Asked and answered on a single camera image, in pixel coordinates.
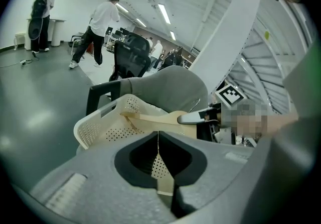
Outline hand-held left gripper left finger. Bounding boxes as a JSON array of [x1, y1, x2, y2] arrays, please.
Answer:
[[30, 131, 177, 221]]

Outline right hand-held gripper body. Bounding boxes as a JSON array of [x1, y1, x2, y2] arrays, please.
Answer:
[[196, 83, 259, 148]]

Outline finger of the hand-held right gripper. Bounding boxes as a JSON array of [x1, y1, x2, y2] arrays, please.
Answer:
[[177, 107, 222, 126]]

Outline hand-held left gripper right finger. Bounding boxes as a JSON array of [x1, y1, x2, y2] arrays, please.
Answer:
[[159, 131, 254, 213]]

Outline wooden clothes hanger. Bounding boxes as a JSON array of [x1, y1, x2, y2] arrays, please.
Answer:
[[120, 97, 202, 141]]

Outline cream perforated plastic basket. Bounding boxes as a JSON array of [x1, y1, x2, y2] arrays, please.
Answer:
[[73, 93, 201, 196]]

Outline person's right forearm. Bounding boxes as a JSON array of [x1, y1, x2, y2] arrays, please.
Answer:
[[237, 111, 299, 139]]

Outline grey fabric chair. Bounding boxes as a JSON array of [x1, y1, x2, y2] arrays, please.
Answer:
[[120, 65, 209, 114]]

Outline person's grey shirt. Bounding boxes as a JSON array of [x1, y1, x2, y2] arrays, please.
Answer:
[[233, 39, 321, 224]]

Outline black mesh office chair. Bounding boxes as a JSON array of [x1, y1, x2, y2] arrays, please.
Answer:
[[108, 32, 151, 82]]

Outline black chair armrest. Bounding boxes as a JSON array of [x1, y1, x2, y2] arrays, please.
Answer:
[[85, 80, 124, 116]]

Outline ceiling light strip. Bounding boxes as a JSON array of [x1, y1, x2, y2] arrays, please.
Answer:
[[157, 4, 172, 25]]

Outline white round table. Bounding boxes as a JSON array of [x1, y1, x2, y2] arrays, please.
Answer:
[[49, 18, 67, 48]]

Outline white small bench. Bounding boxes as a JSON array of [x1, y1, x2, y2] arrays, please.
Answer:
[[14, 32, 26, 51]]

